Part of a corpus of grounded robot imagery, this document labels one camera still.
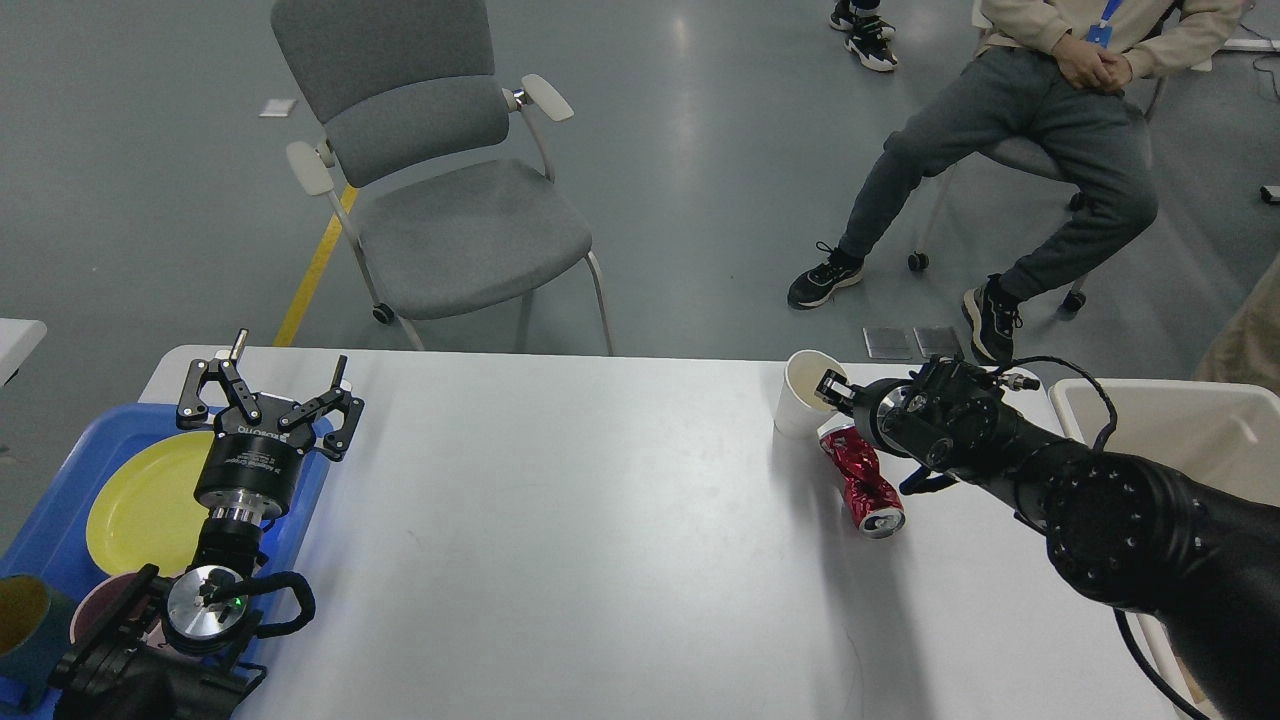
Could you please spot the yellow plate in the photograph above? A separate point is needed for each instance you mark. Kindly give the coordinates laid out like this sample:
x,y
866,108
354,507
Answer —
x,y
147,512

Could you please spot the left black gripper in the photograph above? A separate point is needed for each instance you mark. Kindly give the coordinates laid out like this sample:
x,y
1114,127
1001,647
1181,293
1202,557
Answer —
x,y
252,465

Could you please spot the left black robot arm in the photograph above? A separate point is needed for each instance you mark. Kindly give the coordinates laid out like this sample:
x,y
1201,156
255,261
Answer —
x,y
173,647

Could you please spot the dark teal mug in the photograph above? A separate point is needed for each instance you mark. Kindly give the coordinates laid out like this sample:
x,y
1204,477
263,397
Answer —
x,y
35,634

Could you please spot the white paper cup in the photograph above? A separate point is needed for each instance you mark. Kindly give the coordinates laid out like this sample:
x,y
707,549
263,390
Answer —
x,y
800,412

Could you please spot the seated person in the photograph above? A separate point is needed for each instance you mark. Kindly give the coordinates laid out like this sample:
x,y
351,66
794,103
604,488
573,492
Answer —
x,y
1054,72

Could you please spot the grey office chair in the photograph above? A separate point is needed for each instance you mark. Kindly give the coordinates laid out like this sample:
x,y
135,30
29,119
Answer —
x,y
394,84

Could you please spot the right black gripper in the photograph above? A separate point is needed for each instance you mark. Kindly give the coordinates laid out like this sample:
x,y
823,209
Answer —
x,y
868,406

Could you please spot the crushed red soda can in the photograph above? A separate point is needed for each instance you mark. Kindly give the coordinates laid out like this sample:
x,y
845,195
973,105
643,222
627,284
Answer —
x,y
874,505

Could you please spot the tan cloth at right edge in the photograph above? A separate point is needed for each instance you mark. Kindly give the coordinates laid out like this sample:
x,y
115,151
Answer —
x,y
1246,351

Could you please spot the blue plastic tray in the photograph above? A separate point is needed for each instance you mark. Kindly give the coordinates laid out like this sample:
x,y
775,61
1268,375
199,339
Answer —
x,y
51,545

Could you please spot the beige plastic bin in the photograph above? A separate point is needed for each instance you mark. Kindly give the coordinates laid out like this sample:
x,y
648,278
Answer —
x,y
1222,435

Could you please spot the pink mug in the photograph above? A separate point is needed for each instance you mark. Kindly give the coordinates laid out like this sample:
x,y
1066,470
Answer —
x,y
97,603

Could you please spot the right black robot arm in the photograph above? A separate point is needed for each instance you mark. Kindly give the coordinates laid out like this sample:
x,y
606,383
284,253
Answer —
x,y
1121,530

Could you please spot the white chair under person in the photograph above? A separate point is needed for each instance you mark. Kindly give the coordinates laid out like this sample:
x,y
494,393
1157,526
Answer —
x,y
1023,154

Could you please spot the passerby black white sneakers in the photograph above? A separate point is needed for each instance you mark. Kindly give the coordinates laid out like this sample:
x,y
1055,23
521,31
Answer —
x,y
868,36

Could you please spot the white side table corner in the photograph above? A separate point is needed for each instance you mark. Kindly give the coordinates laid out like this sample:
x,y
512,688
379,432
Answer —
x,y
19,338

